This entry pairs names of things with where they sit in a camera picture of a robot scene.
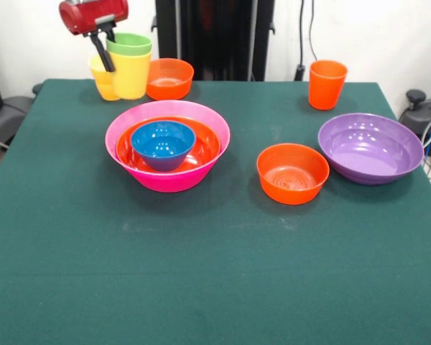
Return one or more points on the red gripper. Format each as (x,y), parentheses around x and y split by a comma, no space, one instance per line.
(93,14)

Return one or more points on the black stand base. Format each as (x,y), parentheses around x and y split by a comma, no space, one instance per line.
(10,115)
(414,118)

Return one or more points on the dark green tablecloth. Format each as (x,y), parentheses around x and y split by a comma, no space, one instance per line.
(215,280)

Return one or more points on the small orange plastic bowl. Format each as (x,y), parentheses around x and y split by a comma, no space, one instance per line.
(291,194)
(172,90)

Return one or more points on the large pink plastic bowl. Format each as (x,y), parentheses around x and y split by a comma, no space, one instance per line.
(165,183)

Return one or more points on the large orange plastic bowl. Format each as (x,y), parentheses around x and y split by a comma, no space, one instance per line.
(208,143)

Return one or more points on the purple plastic bowl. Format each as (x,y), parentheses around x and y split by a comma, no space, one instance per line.
(370,158)

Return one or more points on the light orange plastic cup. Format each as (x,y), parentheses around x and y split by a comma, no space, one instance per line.
(107,92)

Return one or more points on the yellow plastic cup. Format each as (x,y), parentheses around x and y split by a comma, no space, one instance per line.
(97,72)
(131,79)

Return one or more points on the blue plastic bowl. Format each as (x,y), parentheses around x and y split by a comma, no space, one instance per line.
(163,147)

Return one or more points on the green plastic cup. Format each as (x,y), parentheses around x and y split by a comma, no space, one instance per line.
(133,45)

